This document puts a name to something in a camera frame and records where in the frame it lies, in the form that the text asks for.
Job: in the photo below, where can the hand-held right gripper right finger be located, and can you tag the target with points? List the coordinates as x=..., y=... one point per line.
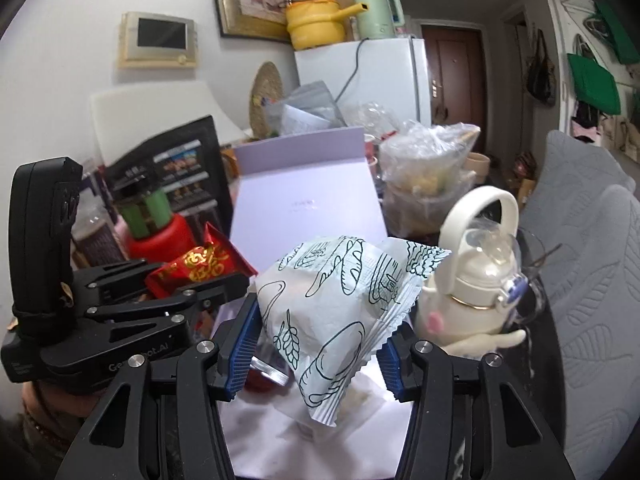
x=394, y=372

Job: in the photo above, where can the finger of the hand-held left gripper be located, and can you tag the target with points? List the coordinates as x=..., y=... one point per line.
x=200, y=298
x=115, y=276

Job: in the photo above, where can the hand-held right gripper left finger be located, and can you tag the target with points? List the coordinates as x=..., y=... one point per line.
x=242, y=355

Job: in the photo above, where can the red and gold snack packet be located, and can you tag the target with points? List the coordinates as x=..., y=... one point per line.
x=200, y=262

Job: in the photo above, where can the white bread print packet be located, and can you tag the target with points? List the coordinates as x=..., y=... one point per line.
x=330, y=310

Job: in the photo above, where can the lavender gift box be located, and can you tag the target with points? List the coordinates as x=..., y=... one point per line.
x=305, y=200

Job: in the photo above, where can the person's left forearm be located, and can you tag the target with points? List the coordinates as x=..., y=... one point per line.
x=30, y=452

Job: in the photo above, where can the person's left hand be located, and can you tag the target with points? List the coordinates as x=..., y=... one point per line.
x=60, y=404

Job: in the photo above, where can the clear white snack packet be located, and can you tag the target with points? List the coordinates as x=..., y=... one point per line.
x=360, y=400

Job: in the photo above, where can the clear jar with brown spice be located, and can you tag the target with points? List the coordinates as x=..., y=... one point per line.
x=97, y=232

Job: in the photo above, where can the red plastic container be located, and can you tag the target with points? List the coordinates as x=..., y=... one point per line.
x=160, y=242

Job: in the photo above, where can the green label jar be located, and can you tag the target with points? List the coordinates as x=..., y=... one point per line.
x=147, y=210

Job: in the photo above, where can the cream water bottle with plush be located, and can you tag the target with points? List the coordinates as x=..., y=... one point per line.
x=475, y=280

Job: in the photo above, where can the black snack bag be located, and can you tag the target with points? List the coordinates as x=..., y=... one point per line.
x=190, y=160

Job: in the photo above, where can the white board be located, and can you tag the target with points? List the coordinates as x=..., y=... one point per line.
x=150, y=110

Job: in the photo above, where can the clear glass cup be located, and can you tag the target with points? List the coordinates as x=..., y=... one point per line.
x=537, y=270

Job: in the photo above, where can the grey leaf-pattern chair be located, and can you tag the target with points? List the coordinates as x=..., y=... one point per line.
x=575, y=175
x=605, y=340

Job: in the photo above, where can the woven straw trivet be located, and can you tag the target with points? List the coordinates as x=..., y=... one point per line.
x=265, y=95

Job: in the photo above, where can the clear plastic bag of food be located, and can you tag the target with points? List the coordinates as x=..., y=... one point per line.
x=425, y=160

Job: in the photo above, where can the grey mailer package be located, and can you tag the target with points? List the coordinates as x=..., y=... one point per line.
x=310, y=110

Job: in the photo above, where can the beige cup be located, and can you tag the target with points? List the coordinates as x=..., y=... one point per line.
x=476, y=165

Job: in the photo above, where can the white fridge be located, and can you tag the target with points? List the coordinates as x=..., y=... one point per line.
x=380, y=80

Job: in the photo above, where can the yellow pot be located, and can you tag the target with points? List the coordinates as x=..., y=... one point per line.
x=315, y=25

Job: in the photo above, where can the brown door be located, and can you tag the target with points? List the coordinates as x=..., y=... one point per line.
x=452, y=75

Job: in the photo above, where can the dark hanging bag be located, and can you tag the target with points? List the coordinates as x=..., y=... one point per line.
x=540, y=72

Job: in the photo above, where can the light green kettle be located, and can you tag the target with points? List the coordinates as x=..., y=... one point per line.
x=372, y=12

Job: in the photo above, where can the green tote bag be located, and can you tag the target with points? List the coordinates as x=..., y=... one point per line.
x=592, y=85

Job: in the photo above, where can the beige wall intercom panel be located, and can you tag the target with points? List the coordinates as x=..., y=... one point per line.
x=157, y=40

